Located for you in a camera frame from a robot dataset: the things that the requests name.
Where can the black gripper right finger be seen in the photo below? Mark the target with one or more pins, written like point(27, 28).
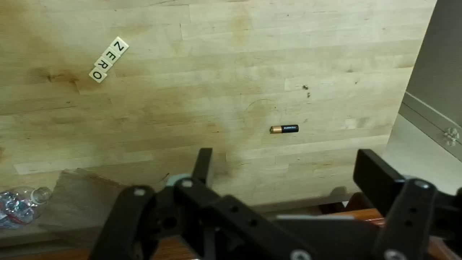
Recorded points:
point(408, 217)

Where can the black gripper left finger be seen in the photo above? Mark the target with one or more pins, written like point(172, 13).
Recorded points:
point(130, 217)

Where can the crumpled clear plastic wrapper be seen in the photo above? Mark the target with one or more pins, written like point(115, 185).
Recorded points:
point(19, 207)

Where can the cream letter tile O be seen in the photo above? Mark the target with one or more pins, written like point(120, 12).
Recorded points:
point(97, 74)

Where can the black and copper battery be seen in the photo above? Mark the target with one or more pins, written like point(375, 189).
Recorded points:
point(284, 129)

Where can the cream letter tile R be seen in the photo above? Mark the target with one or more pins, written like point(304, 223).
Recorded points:
point(104, 64)

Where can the cream letter tile E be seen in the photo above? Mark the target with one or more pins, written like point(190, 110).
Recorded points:
point(111, 55)

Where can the cream letter tile Z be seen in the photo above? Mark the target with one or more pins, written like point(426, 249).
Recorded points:
point(118, 46)

